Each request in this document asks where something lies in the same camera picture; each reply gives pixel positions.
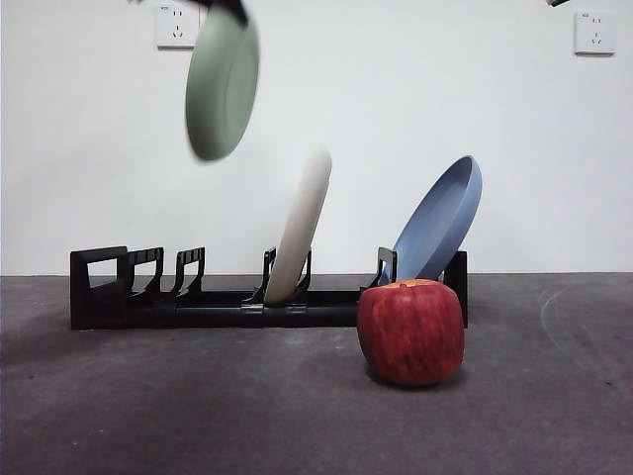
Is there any white wall socket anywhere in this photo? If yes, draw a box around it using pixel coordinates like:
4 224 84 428
574 12 617 57
156 4 201 50

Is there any green plate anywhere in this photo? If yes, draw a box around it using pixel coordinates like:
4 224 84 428
184 4 261 162

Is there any black plate rack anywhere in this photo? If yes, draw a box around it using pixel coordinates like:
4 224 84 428
69 245 469 331

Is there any white plate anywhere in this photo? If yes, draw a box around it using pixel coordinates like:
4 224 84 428
263 144 333 304

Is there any red apple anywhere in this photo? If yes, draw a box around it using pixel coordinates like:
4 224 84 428
356 278 466 388

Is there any blue plate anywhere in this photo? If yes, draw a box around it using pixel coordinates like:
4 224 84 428
390 154 484 286

